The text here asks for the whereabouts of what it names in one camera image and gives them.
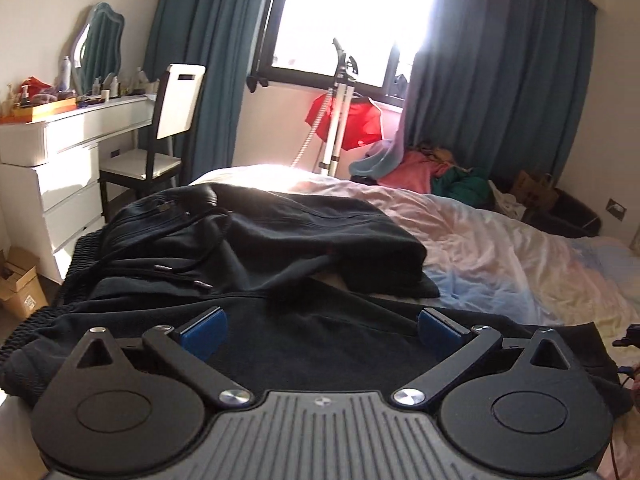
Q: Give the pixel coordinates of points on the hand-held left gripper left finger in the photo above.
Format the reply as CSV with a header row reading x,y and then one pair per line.
x,y
202,334

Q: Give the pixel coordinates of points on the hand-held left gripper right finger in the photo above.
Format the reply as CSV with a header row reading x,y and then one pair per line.
x,y
436,331

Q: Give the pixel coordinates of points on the bed with pastel sheet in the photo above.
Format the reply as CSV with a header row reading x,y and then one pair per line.
x,y
500,260

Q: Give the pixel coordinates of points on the black bin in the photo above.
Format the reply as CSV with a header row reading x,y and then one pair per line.
x,y
575,215

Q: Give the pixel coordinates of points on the green cloth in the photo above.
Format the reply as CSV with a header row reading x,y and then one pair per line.
x,y
465,185

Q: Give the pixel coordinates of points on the pink cloth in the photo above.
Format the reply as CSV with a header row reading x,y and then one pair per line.
x,y
410,172

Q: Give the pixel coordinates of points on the brown paper bag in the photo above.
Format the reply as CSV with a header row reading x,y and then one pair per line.
x,y
537,192

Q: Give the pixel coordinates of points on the light blue cloth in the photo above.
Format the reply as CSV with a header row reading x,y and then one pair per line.
x,y
381,160

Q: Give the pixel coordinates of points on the open cardboard box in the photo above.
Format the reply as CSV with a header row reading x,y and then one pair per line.
x,y
22,285

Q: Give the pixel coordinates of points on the red hanging garment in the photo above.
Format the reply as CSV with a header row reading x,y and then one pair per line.
x,y
361,125

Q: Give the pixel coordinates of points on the white garment steamer stand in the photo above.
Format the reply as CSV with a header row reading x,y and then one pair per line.
x,y
334,125

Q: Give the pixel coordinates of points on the white dresser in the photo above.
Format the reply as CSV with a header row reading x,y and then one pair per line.
x,y
50,160

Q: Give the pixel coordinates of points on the teal curtain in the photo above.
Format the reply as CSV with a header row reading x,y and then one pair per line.
x,y
500,85
210,60

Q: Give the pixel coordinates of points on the black hanging object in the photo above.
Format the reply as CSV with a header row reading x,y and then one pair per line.
x,y
256,80

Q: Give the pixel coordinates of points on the row of cosmetic bottles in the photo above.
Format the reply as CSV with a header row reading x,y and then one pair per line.
x,y
114,87

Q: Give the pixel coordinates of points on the orange tray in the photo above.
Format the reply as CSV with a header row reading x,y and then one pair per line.
x,y
45,108

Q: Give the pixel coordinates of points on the white spray bottle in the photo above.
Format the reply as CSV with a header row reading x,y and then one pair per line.
x,y
65,72

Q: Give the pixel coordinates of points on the red cloth item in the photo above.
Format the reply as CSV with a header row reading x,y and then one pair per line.
x,y
35,85

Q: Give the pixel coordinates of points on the wavy framed mirror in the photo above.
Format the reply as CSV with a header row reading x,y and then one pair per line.
x,y
100,45

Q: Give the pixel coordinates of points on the dark framed window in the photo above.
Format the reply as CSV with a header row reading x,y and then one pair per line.
x,y
340,10

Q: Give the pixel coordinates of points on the wall socket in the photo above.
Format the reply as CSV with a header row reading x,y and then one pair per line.
x,y
616,209

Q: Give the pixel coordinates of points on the white chair with black frame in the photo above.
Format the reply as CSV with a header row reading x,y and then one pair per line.
x,y
177,105

